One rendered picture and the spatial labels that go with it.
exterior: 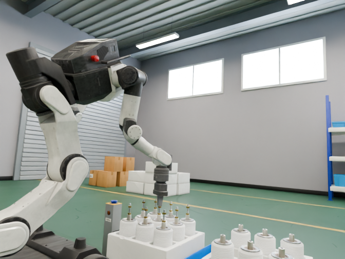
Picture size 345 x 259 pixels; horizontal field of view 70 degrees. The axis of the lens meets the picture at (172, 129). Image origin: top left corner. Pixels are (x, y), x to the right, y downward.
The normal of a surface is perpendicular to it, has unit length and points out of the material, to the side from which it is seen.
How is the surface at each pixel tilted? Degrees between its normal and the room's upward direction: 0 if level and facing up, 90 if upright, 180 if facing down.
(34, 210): 90
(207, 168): 90
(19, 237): 90
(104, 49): 101
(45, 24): 90
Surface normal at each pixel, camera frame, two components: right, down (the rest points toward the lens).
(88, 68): 0.85, 0.18
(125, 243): -0.55, -0.13
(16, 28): 0.82, -0.04
